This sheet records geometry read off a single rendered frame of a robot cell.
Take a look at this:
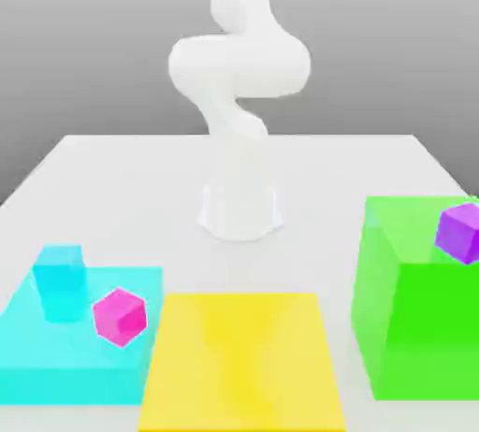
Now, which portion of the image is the small cyan cube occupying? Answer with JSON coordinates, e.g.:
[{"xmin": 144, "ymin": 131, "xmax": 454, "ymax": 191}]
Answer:
[{"xmin": 32, "ymin": 244, "xmax": 88, "ymax": 324}]

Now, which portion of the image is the small purple cube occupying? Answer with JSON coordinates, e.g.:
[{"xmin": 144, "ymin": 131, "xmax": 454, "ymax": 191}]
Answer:
[{"xmin": 434, "ymin": 202, "xmax": 479, "ymax": 266}]

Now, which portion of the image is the large yellow box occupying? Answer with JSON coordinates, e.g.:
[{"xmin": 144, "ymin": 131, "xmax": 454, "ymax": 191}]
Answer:
[{"xmin": 138, "ymin": 292, "xmax": 347, "ymax": 432}]

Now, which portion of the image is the large green box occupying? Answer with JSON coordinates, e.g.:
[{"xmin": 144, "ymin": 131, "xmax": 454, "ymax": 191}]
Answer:
[{"xmin": 350, "ymin": 194, "xmax": 479, "ymax": 402}]

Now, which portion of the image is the small pink cube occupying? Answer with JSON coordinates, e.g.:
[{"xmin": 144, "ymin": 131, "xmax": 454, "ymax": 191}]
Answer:
[{"xmin": 92, "ymin": 286, "xmax": 149, "ymax": 350}]

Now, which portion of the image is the large cyan box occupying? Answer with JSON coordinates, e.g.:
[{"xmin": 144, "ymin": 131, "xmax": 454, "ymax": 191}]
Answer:
[{"xmin": 0, "ymin": 266, "xmax": 165, "ymax": 407}]

